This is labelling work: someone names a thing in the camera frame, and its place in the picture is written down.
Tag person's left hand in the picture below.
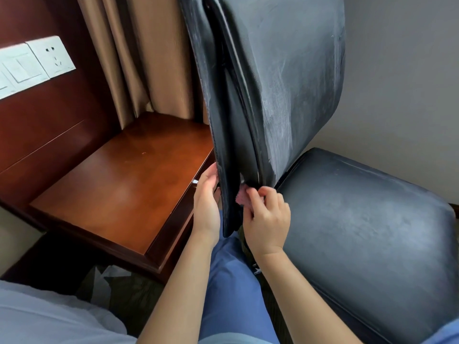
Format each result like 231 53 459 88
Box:
193 162 221 249

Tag person's right hand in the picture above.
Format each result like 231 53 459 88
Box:
242 186 291 260

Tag pink cleaning cloth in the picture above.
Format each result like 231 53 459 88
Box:
235 185 264 208

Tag black leather chair backrest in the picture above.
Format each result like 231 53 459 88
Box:
178 0 347 239

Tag person's right forearm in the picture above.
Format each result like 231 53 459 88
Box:
256 248 363 344

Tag person's left forearm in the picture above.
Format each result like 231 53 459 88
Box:
138 236 216 344

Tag blue trousers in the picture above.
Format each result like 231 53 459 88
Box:
198 211 280 344

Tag brown wooden nightstand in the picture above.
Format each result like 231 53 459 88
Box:
28 112 218 283

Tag white plastic bag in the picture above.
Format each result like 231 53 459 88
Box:
77 265 133 309

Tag beige curtain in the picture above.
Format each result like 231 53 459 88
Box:
76 0 208 129

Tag light blue shirt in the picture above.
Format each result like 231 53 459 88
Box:
199 317 459 344

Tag dark wooden wall panel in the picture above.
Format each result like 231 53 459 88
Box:
0 0 122 230

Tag white small wall switch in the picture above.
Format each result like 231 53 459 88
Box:
0 43 51 91

